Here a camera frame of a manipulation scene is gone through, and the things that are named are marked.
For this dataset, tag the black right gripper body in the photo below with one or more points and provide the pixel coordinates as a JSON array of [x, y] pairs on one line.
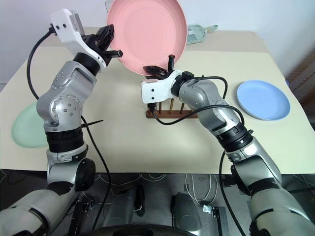
[[163, 73]]

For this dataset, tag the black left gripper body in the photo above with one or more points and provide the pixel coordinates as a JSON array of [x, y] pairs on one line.
[[94, 43]]

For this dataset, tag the pink plate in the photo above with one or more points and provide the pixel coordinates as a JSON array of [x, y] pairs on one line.
[[150, 32]]

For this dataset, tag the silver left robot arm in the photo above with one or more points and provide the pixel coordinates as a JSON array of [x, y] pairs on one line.
[[66, 103]]

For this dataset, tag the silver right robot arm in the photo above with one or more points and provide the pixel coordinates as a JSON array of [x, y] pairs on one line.
[[258, 167]]

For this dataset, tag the wooden dish rack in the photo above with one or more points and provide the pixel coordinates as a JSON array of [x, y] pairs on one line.
[[172, 115]]

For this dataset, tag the light green dustpan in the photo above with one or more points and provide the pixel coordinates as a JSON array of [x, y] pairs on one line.
[[195, 34]]

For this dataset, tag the black zip tie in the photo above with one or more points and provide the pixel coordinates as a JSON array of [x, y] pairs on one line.
[[94, 123]]

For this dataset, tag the blue plate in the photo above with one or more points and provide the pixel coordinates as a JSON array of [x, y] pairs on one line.
[[263, 99]]

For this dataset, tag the green plate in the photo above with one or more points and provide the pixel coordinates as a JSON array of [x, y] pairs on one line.
[[27, 127]]

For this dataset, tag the dark grey rounded leg shape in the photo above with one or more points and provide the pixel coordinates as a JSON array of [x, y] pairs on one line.
[[184, 214]]

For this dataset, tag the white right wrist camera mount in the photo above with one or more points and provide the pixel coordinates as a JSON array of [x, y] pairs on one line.
[[157, 89]]

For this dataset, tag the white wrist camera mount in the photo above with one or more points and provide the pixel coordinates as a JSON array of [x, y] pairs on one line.
[[64, 27], [157, 89]]

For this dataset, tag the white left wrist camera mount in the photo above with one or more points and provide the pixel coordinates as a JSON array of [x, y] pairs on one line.
[[64, 27]]

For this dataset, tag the small metal floor bracket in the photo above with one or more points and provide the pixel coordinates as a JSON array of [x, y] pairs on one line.
[[89, 206]]

